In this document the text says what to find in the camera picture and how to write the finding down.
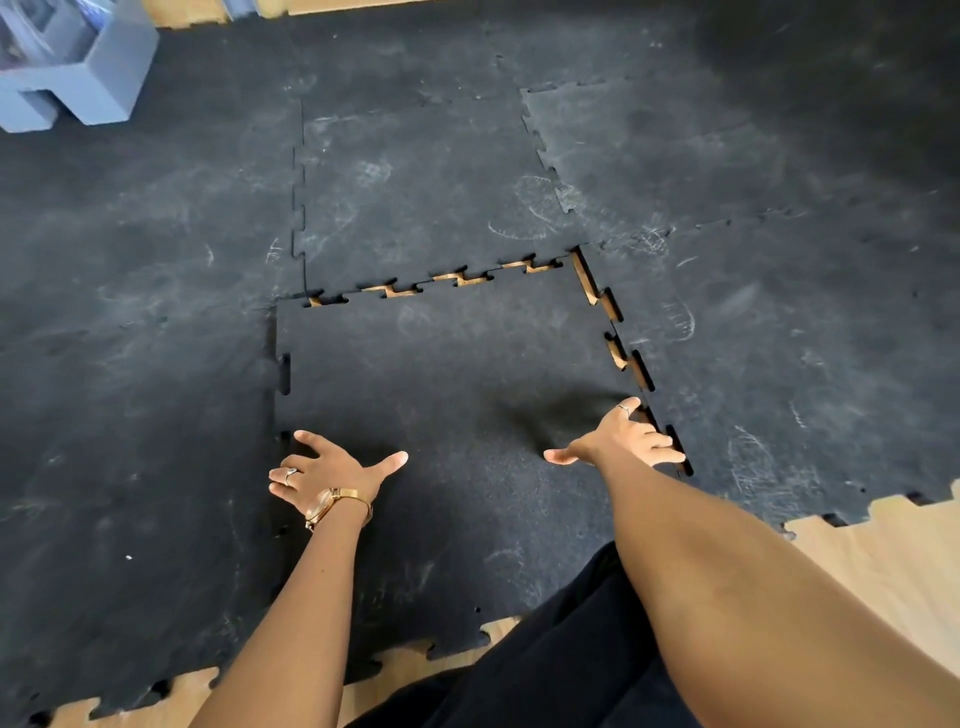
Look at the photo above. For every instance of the person's right forearm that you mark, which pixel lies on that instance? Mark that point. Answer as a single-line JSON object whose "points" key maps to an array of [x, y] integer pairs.
{"points": [[735, 600]]}

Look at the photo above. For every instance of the black trousers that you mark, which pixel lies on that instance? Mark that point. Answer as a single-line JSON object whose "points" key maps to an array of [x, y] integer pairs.
{"points": [[555, 660]]}

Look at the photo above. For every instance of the person's right thumb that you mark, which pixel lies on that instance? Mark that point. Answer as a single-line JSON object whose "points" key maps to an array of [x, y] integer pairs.
{"points": [[566, 454]]}

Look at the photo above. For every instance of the person's left little finger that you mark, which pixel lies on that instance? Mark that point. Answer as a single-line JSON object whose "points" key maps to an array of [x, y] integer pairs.
{"points": [[283, 495]]}

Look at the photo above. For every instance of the person's right hand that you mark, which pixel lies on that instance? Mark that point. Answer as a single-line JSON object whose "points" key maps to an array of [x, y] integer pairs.
{"points": [[611, 442]]}

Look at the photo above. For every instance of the grey plastic crate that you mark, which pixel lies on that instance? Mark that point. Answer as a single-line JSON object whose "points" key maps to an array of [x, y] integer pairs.
{"points": [[112, 67]]}

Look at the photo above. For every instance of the black puzzle mat tile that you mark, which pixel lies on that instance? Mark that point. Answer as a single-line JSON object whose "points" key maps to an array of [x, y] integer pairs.
{"points": [[450, 420]]}

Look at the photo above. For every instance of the black interlocking floor mats area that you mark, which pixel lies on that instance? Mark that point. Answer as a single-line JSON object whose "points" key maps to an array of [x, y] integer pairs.
{"points": [[150, 300]]}

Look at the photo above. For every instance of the person's left middle finger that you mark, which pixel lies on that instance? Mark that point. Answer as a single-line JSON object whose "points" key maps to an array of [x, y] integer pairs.
{"points": [[294, 462]]}

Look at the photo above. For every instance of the person's left thumb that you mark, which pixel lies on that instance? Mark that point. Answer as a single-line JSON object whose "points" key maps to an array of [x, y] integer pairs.
{"points": [[388, 463]]}

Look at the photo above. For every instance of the person's left hand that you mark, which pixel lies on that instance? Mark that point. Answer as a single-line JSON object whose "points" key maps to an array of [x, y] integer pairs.
{"points": [[330, 472]]}

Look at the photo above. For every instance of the person's left forearm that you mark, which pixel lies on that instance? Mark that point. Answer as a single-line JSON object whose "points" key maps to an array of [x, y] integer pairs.
{"points": [[300, 622]]}

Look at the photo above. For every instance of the gold wrist watch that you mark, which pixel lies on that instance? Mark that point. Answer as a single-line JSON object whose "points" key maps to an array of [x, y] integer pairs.
{"points": [[337, 499]]}

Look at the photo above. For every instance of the person's right middle finger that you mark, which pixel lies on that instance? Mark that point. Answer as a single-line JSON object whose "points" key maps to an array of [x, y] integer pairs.
{"points": [[654, 433]]}

